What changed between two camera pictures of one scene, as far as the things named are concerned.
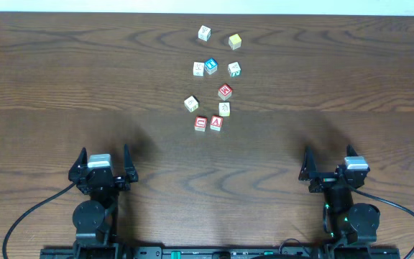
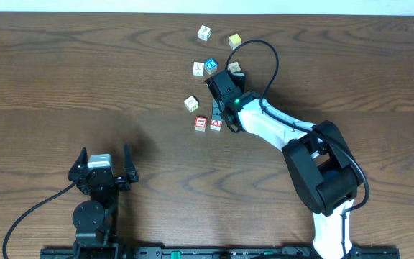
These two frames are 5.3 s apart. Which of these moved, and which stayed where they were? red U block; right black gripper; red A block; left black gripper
Moved: right black gripper
Stayed: red A block; red U block; left black gripper
